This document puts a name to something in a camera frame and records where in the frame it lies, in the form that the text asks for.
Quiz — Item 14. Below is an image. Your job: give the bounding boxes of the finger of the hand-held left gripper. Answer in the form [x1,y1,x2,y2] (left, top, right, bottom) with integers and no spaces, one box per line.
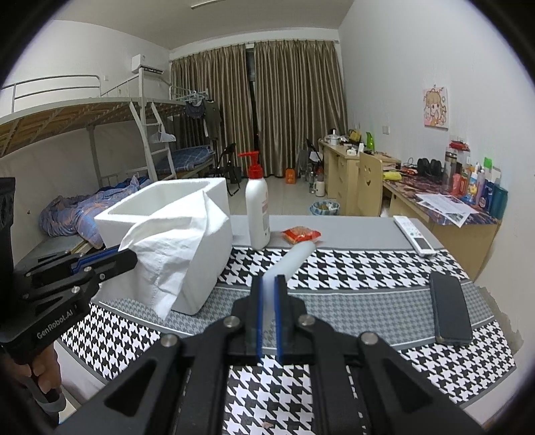
[17,246,123,279]
[25,249,139,300]

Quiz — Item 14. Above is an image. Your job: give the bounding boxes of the black smartphone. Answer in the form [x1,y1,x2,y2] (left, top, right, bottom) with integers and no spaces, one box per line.
[430,271,473,344]

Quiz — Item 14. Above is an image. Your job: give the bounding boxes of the red snack packet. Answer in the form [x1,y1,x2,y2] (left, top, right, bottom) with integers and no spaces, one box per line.
[282,226,322,244]

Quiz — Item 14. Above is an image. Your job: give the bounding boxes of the houndstooth tablecloth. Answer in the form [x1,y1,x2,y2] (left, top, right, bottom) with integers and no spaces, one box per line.
[56,215,517,435]

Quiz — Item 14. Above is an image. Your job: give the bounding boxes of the white foam box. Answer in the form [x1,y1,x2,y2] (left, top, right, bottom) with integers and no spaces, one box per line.
[94,178,232,315]

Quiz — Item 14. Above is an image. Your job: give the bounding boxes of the cartoon wall poster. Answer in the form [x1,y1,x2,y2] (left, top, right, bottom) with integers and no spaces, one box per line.
[422,86,450,128]

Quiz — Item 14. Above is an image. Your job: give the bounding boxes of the round waste basket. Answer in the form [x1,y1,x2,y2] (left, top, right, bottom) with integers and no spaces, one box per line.
[309,200,340,216]

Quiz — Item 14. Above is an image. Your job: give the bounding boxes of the white metal bunk bed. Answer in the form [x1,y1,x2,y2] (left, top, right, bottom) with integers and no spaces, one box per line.
[167,84,216,177]
[0,74,185,185]

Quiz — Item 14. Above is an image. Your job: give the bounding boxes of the brown curtain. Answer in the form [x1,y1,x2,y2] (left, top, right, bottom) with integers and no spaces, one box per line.
[169,44,260,177]
[254,39,347,178]

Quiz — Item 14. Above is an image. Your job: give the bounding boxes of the light wooden desk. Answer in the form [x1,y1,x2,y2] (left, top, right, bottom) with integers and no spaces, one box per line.
[318,138,402,215]

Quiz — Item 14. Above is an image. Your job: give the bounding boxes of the white lotion bottle red pump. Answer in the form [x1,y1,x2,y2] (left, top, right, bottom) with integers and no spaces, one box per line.
[238,151,272,250]

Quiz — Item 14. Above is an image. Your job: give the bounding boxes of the black headphones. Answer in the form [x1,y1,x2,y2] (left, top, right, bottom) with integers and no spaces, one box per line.
[416,157,444,179]

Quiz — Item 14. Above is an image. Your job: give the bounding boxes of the white air conditioner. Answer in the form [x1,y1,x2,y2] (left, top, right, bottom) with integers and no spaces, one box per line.
[131,54,166,76]

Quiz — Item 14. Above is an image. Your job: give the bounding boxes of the blue plaid quilt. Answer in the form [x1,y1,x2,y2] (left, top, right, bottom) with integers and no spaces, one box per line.
[39,176,153,247]

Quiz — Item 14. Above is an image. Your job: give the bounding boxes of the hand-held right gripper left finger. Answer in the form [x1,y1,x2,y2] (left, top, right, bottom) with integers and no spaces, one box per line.
[67,276,266,435]

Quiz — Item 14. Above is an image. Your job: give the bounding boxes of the wooden chair with smiley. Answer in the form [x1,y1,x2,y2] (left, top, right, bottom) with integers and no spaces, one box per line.
[357,151,384,216]

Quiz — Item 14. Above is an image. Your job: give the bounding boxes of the wooden desk with patterned top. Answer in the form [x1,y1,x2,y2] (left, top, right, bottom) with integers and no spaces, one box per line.
[382,176,501,277]

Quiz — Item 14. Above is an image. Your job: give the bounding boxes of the white bunk bed ladder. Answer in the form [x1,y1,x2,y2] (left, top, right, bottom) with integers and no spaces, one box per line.
[129,69,177,180]

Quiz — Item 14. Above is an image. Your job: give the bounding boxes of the white paper tissue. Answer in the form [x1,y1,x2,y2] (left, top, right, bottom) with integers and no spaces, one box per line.
[118,191,230,319]

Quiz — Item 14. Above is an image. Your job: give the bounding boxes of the printed paper sheets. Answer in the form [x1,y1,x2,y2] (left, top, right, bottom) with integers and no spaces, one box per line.
[416,192,479,229]

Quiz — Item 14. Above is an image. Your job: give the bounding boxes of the person's left hand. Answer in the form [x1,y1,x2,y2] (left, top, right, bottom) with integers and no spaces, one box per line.
[31,347,63,394]

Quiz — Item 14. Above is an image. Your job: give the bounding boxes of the white plastic tube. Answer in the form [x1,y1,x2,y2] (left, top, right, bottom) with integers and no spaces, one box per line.
[261,240,316,335]

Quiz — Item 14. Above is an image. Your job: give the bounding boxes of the hanging dark clothes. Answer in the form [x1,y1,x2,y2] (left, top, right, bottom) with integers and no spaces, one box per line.
[184,98,222,140]

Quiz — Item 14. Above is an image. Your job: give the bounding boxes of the white remote control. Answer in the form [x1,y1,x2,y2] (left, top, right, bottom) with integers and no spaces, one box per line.
[393,215,436,256]

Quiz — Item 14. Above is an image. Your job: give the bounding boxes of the black folding chair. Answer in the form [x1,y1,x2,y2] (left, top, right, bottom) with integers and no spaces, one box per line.
[215,143,241,195]
[299,140,322,181]

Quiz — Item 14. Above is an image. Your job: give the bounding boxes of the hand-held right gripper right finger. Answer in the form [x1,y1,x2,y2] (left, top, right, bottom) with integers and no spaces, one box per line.
[275,274,486,435]

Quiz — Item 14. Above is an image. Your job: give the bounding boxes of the group of toiletry bottles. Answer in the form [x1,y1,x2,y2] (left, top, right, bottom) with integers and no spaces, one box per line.
[443,140,510,220]

